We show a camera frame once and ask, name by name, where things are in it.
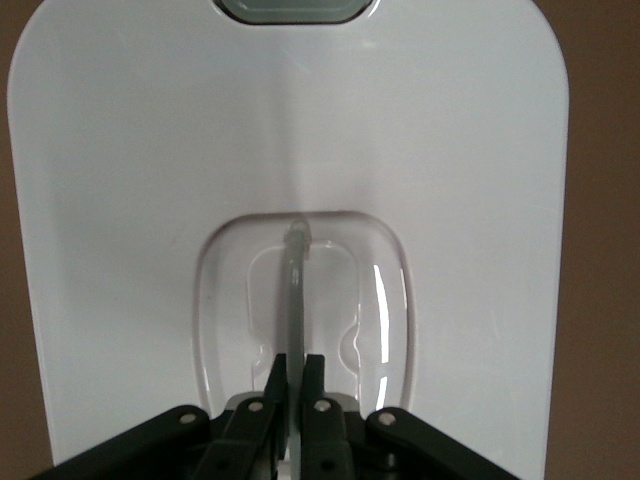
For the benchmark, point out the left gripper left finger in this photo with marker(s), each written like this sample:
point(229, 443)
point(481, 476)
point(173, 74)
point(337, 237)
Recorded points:
point(250, 440)

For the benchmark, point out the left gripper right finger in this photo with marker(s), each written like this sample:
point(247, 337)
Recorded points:
point(330, 440)

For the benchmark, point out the white box lid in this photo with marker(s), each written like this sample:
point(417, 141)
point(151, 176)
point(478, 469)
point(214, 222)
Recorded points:
point(150, 200)

